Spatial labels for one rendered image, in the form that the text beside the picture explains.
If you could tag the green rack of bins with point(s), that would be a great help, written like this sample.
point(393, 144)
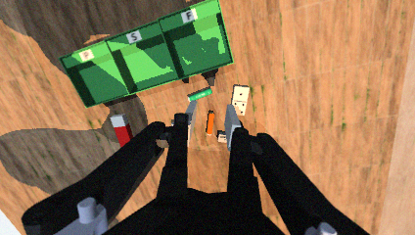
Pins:
point(176, 46)

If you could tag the red and white eraser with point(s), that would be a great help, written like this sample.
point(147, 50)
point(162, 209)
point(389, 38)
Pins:
point(122, 128)

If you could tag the white domino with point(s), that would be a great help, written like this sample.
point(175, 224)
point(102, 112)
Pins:
point(240, 98)

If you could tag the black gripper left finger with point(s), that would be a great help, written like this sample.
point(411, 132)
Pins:
point(90, 205)

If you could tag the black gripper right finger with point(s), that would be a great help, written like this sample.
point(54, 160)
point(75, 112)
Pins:
point(303, 208)

